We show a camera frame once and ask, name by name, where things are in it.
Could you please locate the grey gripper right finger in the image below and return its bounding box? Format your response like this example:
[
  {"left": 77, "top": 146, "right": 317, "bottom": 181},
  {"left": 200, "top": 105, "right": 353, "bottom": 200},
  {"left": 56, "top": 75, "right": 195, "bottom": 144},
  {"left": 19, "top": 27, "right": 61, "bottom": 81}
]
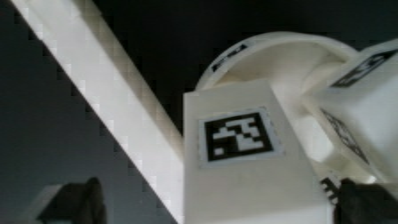
[{"left": 331, "top": 179, "right": 398, "bottom": 224}]

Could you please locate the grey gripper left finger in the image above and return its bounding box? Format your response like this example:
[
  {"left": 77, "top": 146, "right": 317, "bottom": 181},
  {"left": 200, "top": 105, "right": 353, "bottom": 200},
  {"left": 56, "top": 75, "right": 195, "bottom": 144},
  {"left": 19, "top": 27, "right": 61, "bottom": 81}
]
[{"left": 10, "top": 176, "right": 108, "bottom": 224}]

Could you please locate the white stool leg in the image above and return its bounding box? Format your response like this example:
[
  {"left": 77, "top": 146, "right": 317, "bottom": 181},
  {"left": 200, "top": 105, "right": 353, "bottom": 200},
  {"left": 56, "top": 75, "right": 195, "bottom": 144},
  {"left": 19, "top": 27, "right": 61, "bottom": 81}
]
[
  {"left": 303, "top": 38, "right": 398, "bottom": 184},
  {"left": 182, "top": 80, "right": 331, "bottom": 224}
]

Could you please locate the white front fence bar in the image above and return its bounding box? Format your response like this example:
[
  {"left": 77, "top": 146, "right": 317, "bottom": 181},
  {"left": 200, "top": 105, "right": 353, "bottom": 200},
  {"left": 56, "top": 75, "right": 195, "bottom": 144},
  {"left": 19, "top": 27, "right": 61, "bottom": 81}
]
[{"left": 10, "top": 0, "right": 184, "bottom": 220}]

